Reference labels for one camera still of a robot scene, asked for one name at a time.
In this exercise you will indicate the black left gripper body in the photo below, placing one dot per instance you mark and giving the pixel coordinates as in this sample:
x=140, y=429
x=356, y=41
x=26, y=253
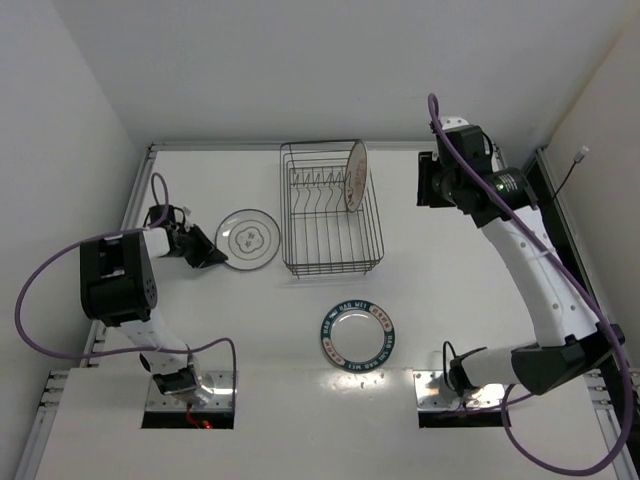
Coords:
x=195, y=245

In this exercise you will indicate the metal base plate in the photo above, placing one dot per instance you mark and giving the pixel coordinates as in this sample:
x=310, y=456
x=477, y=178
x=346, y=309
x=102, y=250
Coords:
x=434, y=396
x=215, y=395

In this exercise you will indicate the orange sunburst white plate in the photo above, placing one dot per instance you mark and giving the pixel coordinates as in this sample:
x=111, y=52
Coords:
x=356, y=176

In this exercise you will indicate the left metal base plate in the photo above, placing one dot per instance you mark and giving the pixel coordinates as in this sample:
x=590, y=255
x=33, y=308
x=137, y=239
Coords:
x=215, y=395

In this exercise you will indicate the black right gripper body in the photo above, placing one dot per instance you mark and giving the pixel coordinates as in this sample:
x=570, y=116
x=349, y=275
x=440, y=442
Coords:
x=426, y=179

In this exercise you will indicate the clear glass flower plate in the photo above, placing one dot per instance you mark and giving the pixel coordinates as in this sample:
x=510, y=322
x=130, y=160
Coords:
x=250, y=239

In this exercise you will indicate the metal wire dish rack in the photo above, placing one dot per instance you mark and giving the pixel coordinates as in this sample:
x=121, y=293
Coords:
x=319, y=236

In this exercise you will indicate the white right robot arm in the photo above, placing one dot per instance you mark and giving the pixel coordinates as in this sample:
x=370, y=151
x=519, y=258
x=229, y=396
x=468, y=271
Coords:
x=569, y=337

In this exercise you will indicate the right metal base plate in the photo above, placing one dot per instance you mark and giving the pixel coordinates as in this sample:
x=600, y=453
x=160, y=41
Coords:
x=434, y=396

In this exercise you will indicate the teal rimmed white plate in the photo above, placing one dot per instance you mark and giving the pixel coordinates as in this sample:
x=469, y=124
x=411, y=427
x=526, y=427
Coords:
x=357, y=336

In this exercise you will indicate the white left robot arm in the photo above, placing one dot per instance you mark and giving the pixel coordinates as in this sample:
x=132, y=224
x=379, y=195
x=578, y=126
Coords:
x=118, y=288

